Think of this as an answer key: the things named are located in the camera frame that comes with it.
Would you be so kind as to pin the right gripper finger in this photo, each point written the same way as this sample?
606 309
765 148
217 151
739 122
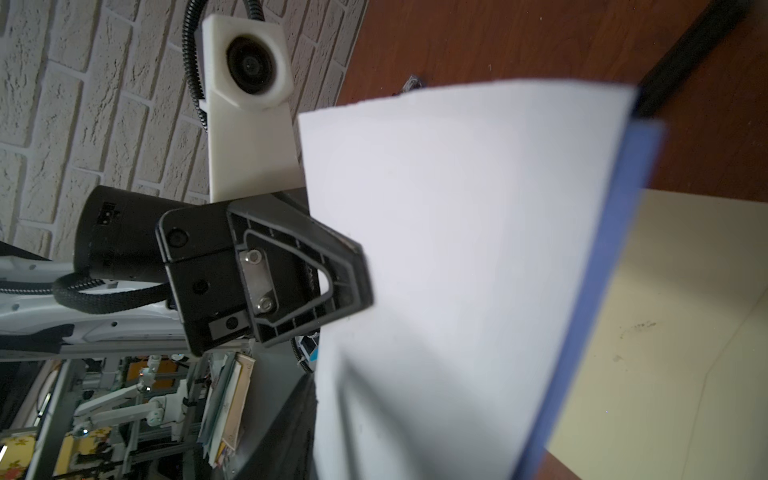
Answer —
286 449

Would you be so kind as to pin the red black pipe wrench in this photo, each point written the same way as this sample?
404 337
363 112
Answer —
709 28

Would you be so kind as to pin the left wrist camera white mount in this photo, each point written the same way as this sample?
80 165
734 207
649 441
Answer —
248 85

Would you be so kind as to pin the small black clear plug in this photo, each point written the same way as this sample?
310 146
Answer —
412 83

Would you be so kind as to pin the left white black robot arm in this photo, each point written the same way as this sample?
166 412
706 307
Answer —
151 274

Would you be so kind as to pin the cream yellow envelope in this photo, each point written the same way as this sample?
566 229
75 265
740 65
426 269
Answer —
674 382

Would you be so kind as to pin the white letter with blue border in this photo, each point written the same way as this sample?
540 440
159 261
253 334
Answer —
492 217

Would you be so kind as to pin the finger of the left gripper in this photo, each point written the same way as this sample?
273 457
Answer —
314 274

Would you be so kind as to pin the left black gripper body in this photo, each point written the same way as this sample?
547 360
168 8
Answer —
203 271

